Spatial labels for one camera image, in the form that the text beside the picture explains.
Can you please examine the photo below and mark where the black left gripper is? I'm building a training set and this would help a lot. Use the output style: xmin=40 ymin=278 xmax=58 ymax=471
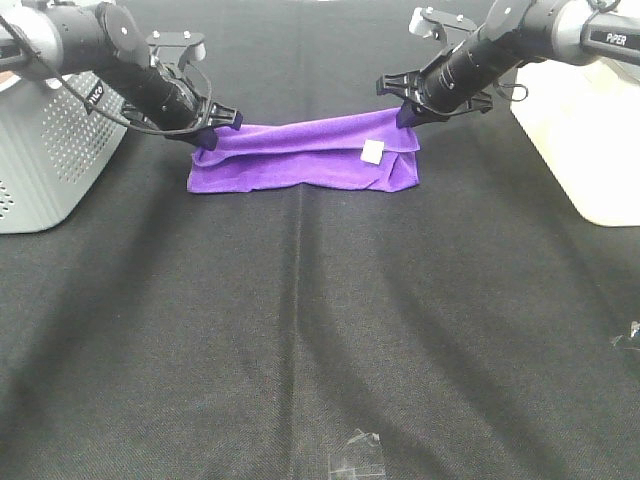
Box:
xmin=122 ymin=97 xmax=243 ymax=149

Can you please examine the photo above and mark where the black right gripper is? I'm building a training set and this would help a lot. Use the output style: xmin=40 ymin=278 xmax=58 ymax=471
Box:
xmin=376 ymin=72 xmax=493 ymax=128

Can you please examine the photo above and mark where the purple microfiber towel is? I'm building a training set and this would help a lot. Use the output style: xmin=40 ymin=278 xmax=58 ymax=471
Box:
xmin=186 ymin=108 xmax=420 ymax=194

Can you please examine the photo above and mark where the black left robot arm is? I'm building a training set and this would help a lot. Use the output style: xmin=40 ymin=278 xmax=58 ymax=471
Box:
xmin=1 ymin=1 xmax=243 ymax=150

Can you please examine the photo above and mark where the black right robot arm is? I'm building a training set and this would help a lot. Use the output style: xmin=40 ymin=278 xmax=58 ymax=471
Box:
xmin=272 ymin=1 xmax=639 ymax=148

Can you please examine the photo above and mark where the grey perforated laundry basket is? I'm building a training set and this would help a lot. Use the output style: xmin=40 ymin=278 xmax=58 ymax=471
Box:
xmin=1 ymin=72 xmax=126 ymax=234

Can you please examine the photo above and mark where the white plastic bin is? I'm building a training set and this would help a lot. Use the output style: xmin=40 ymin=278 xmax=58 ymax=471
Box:
xmin=511 ymin=59 xmax=639 ymax=227

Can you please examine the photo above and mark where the clear tape at edge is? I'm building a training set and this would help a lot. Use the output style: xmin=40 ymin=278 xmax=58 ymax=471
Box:
xmin=611 ymin=321 xmax=640 ymax=352

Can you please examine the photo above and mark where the clear tape piece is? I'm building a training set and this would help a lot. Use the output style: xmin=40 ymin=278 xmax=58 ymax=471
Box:
xmin=327 ymin=429 xmax=387 ymax=480

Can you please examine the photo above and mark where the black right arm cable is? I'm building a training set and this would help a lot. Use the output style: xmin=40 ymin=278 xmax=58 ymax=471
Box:
xmin=489 ymin=79 xmax=531 ymax=104

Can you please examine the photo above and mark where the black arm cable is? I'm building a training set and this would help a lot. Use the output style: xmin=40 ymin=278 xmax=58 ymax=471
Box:
xmin=489 ymin=79 xmax=531 ymax=104
xmin=0 ymin=0 xmax=214 ymax=137

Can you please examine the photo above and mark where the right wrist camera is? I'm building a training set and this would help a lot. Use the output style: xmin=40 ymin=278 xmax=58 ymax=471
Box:
xmin=408 ymin=7 xmax=478 ymax=45

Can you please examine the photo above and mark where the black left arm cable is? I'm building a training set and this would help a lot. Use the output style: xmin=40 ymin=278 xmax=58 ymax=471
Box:
xmin=0 ymin=0 xmax=214 ymax=137

